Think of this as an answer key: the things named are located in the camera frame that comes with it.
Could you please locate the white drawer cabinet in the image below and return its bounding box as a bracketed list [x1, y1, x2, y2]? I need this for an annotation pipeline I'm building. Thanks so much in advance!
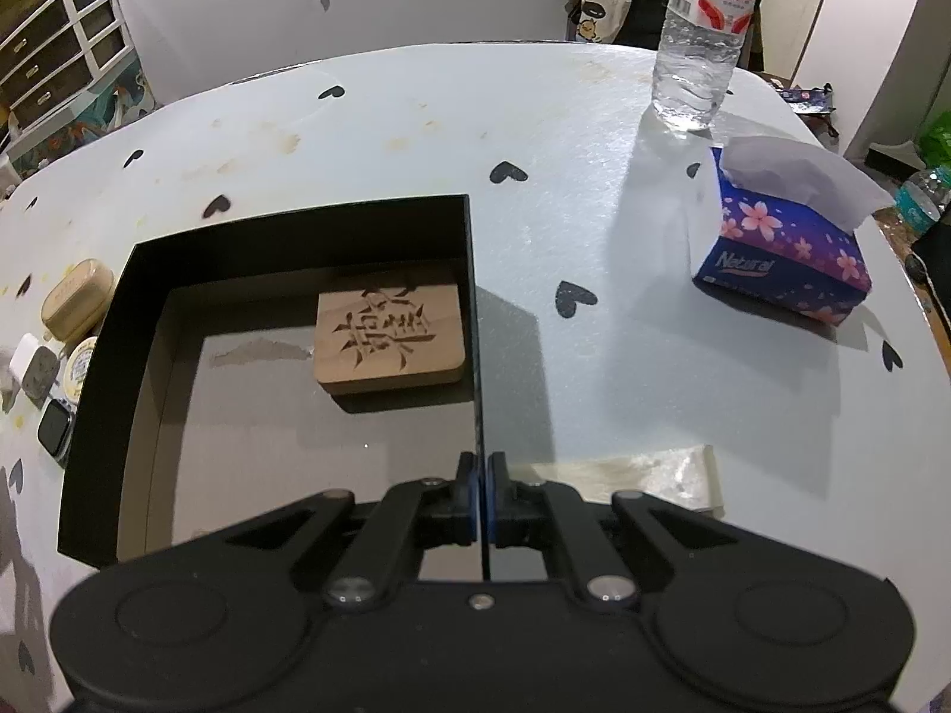
[0, 0, 135, 127]

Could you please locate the water bottle teal label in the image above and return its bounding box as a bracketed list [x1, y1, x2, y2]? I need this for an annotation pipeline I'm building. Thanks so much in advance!
[895, 167, 951, 233]

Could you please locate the cartoon print tote bag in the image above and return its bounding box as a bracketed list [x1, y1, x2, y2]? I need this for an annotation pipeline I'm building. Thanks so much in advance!
[572, 0, 632, 43]

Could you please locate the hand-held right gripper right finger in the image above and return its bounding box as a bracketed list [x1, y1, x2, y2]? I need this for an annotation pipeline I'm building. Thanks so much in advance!
[486, 452, 736, 606]

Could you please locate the clear plastic strip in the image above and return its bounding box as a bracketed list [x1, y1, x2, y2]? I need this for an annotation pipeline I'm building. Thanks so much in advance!
[512, 446, 725, 517]

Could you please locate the black cardboard box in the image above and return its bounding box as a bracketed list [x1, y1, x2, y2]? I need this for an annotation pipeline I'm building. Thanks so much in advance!
[58, 194, 487, 584]

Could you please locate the clear water bottle red label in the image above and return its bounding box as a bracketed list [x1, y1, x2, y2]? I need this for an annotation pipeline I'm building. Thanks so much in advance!
[652, 0, 763, 133]

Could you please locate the purple floral tissue box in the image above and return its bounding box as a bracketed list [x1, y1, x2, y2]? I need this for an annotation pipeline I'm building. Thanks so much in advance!
[689, 137, 893, 326]

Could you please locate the round white tape measure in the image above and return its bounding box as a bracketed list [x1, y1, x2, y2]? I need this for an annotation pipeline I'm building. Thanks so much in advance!
[63, 336, 99, 406]

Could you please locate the colourful printed fabric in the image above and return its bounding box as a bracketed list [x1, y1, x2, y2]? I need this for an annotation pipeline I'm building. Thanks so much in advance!
[15, 67, 153, 165]

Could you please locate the beige oval case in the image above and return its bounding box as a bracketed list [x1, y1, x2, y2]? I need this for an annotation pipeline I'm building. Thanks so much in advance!
[40, 258, 116, 343]

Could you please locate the white charger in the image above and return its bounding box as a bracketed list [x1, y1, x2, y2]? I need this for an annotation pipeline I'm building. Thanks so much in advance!
[7, 334, 62, 411]

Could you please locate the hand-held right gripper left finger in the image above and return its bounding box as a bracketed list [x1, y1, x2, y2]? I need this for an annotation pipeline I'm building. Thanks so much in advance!
[215, 452, 480, 610]

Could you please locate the smartwatch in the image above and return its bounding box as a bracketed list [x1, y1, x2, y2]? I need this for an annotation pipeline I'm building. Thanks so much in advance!
[39, 399, 75, 469]
[313, 280, 468, 395]

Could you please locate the blue snack packet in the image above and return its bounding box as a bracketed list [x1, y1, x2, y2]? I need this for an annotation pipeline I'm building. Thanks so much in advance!
[780, 85, 838, 118]

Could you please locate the green plastic bag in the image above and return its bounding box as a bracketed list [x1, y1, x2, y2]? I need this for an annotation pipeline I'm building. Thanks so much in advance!
[917, 111, 951, 166]

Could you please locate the black chair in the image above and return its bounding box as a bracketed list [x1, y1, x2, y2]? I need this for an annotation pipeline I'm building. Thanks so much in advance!
[565, 0, 766, 71]

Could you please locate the smartwatch on brown pad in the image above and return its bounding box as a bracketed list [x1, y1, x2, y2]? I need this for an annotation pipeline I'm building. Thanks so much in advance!
[313, 280, 468, 395]

